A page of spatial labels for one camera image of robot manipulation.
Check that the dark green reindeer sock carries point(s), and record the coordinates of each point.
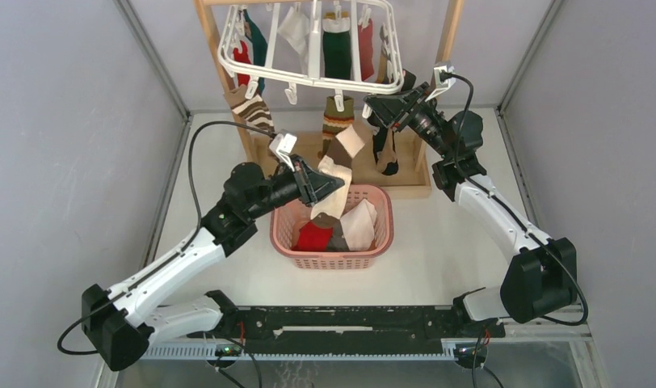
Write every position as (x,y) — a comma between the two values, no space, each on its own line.
(257,38)

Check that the grey sock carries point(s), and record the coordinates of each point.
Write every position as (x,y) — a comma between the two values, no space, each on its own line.
(337,242)

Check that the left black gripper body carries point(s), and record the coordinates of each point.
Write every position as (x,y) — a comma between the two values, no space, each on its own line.
(288,186)

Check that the red fuzzy sock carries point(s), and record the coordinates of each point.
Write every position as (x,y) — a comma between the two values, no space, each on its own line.
(365,35)
(312,238)

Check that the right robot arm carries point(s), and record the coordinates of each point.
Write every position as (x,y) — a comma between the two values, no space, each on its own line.
(541,275)

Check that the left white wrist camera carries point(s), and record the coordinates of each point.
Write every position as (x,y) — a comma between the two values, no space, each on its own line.
(282,145)

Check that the green dotted sock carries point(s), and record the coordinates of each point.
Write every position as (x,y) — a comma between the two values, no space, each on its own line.
(336,46)

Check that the olive striped sock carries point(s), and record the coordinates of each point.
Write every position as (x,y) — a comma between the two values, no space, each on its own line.
(335,121)

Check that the white plastic clip hanger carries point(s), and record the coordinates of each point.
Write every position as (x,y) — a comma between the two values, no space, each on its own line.
(285,58)

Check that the black patterned sock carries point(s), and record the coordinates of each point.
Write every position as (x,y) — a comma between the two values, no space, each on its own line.
(383,148)

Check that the beige brown ribbed sock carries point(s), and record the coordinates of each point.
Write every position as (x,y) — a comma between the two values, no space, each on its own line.
(337,162)

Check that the white sock front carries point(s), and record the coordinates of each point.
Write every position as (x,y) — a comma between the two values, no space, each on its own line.
(358,226)

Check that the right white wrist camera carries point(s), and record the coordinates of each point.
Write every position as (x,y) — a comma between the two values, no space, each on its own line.
(443,79)

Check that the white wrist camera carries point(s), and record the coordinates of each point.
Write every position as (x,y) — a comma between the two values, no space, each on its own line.
(443,79)
(282,145)

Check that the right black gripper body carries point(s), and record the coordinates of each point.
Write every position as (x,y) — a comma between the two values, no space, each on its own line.
(428,124)

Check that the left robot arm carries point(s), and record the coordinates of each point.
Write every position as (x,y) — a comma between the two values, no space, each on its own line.
(125,320)

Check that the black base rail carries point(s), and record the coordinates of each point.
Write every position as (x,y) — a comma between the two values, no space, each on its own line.
(349,330)

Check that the brown striped sock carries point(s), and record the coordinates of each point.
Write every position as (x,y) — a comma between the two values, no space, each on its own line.
(254,111)

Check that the white sock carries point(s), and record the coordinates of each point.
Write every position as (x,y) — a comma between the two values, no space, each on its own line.
(358,226)
(295,30)

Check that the wooden hanger rack frame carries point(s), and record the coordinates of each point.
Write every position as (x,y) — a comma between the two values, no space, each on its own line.
(413,180)

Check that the pink plastic laundry basket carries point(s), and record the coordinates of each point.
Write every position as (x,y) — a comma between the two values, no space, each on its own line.
(287,221)

